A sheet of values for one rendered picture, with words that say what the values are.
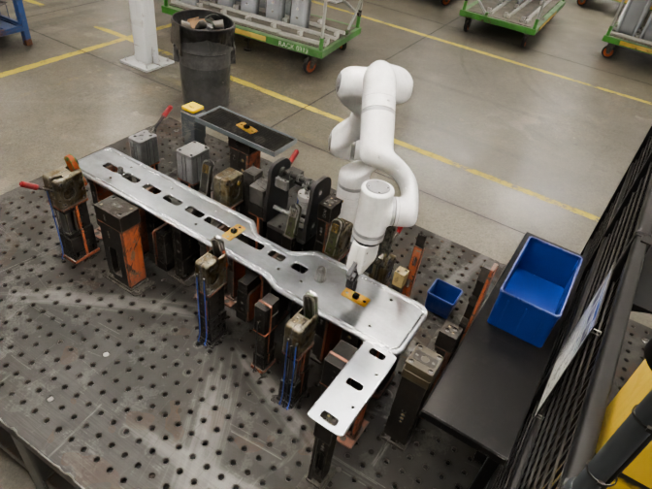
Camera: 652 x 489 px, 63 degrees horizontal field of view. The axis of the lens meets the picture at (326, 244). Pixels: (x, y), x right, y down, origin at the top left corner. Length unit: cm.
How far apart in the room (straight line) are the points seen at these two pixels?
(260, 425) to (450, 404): 58
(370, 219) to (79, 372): 101
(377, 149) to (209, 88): 327
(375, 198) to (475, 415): 57
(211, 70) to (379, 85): 313
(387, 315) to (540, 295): 49
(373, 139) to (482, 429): 75
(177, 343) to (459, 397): 92
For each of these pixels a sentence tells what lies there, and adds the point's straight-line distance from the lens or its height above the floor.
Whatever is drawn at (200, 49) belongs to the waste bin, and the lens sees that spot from 440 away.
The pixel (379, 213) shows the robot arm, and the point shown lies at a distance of 133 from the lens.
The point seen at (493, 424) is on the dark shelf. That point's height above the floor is 103.
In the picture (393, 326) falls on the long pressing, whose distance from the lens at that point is 153.
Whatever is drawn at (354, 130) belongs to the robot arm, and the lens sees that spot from 183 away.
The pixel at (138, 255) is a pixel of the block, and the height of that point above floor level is 84.
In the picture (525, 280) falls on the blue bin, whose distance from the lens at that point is 178.
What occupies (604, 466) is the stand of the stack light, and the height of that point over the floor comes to 164.
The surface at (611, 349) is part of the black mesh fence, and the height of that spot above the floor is 155.
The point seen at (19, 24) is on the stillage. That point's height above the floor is 19.
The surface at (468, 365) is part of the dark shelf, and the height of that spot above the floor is 103.
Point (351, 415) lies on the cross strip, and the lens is 133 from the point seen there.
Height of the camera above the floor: 211
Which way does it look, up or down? 39 degrees down
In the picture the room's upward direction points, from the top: 8 degrees clockwise
